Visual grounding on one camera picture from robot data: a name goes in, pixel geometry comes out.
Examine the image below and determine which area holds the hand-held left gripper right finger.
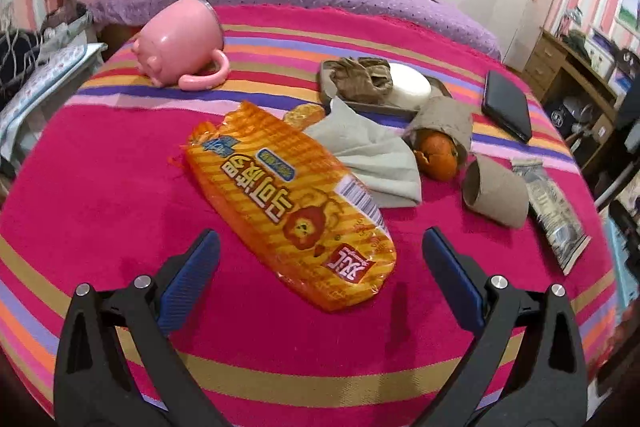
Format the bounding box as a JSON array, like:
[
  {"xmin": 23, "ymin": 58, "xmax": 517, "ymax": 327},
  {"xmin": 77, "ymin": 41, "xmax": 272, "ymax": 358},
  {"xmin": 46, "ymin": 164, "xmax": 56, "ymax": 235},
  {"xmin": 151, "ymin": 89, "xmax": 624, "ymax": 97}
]
[{"xmin": 415, "ymin": 227, "xmax": 588, "ymax": 427}]

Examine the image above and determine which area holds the striped pink blanket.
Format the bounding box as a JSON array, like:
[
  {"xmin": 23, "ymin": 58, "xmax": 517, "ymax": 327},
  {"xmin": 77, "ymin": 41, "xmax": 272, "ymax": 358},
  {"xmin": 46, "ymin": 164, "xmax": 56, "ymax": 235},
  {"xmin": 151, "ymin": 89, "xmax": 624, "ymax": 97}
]
[{"xmin": 0, "ymin": 4, "xmax": 618, "ymax": 427}]

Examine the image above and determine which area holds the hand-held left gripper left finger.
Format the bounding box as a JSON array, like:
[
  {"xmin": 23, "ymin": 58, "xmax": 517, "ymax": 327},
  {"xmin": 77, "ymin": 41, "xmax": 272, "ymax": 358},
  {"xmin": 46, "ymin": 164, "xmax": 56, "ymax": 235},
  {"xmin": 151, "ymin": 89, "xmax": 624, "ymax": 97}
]
[{"xmin": 54, "ymin": 229, "xmax": 233, "ymax": 427}]

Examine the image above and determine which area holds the cardboard tube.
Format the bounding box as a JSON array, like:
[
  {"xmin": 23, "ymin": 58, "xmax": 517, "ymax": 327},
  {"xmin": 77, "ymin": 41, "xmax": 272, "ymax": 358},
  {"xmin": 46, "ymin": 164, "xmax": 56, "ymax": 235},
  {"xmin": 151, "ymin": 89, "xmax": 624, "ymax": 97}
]
[
  {"xmin": 461, "ymin": 153, "xmax": 530, "ymax": 228},
  {"xmin": 404, "ymin": 96, "xmax": 473, "ymax": 158}
]

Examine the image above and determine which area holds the white round block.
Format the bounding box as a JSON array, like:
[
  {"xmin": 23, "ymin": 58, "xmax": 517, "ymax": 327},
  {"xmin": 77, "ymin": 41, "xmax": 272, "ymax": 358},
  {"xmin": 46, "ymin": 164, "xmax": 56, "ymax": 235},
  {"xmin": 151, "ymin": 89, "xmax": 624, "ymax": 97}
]
[{"xmin": 387, "ymin": 63, "xmax": 432, "ymax": 110}]

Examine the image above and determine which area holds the black phone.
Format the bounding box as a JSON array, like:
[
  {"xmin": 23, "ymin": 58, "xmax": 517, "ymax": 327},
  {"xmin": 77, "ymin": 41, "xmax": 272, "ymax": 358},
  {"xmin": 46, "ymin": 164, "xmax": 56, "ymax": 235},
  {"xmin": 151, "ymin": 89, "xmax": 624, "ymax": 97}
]
[{"xmin": 481, "ymin": 70, "xmax": 533, "ymax": 144}]

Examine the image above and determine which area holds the polka-dot cloth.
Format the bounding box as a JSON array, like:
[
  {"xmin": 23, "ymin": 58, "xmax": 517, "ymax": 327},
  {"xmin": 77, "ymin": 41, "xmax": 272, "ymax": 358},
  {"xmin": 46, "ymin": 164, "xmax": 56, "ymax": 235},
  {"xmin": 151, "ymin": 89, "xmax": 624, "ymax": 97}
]
[{"xmin": 0, "ymin": 44, "xmax": 108, "ymax": 158}]

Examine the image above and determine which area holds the wooden desk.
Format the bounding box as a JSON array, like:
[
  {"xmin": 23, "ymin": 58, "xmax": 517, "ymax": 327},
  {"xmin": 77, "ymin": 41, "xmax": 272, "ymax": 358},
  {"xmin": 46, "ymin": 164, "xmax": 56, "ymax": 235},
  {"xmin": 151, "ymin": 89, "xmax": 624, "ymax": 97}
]
[{"xmin": 520, "ymin": 29, "xmax": 621, "ymax": 168}]

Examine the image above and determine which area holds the orange peel piece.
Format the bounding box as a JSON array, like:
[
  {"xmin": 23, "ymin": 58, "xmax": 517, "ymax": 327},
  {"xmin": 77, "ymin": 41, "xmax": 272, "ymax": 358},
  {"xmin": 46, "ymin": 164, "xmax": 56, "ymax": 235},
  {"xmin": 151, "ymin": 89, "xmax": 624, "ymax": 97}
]
[{"xmin": 283, "ymin": 104, "xmax": 326, "ymax": 131}]

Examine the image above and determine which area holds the orange snack packet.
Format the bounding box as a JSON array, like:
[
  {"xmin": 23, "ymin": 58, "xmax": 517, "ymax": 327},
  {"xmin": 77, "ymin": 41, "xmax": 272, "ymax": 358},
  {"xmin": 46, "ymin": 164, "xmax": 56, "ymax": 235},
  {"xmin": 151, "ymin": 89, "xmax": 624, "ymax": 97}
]
[{"xmin": 170, "ymin": 101, "xmax": 397, "ymax": 314}]

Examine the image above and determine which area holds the silver foil wrapper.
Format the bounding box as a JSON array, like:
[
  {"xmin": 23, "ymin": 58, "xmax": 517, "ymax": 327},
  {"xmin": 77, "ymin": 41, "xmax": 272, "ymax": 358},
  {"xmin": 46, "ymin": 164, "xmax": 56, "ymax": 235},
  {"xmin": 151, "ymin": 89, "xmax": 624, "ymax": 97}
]
[{"xmin": 511, "ymin": 158, "xmax": 592, "ymax": 277}]

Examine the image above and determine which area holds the grey paper tissue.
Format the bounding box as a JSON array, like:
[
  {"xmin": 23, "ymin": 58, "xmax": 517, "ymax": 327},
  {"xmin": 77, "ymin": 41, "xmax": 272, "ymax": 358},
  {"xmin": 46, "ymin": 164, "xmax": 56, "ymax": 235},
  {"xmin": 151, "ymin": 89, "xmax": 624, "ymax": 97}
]
[{"xmin": 305, "ymin": 97, "xmax": 422, "ymax": 208}]

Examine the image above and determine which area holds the pink pig cup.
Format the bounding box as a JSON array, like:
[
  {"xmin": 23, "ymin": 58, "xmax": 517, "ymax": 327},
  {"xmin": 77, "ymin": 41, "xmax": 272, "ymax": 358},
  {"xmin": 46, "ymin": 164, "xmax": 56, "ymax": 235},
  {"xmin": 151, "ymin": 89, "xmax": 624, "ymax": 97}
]
[{"xmin": 131, "ymin": 0, "xmax": 231, "ymax": 92}]

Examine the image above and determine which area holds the crumpled brown cloth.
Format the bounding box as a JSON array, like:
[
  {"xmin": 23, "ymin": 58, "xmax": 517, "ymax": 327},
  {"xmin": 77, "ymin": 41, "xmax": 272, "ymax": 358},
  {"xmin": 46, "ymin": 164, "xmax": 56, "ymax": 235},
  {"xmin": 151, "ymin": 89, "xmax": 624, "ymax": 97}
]
[{"xmin": 329, "ymin": 56, "xmax": 396, "ymax": 104}]

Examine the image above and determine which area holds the black patterned cloth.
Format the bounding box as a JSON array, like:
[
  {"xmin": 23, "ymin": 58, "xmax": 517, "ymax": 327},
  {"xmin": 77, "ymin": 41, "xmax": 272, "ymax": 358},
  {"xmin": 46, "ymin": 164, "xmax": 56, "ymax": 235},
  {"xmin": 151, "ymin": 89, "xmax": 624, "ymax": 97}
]
[{"xmin": 0, "ymin": 29, "xmax": 46, "ymax": 102}]

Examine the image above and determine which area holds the brown rectangular tray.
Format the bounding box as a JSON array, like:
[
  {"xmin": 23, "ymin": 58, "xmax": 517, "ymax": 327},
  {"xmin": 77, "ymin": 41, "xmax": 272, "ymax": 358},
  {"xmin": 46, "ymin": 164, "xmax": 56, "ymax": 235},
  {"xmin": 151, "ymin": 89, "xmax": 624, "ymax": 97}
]
[{"xmin": 320, "ymin": 58, "xmax": 453, "ymax": 114}]

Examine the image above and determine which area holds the wall picture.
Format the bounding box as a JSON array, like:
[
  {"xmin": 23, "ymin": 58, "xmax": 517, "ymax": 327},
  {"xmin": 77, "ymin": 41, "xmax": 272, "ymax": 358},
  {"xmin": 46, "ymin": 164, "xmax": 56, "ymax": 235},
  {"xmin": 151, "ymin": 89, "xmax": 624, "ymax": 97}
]
[{"xmin": 617, "ymin": 0, "xmax": 640, "ymax": 32}]

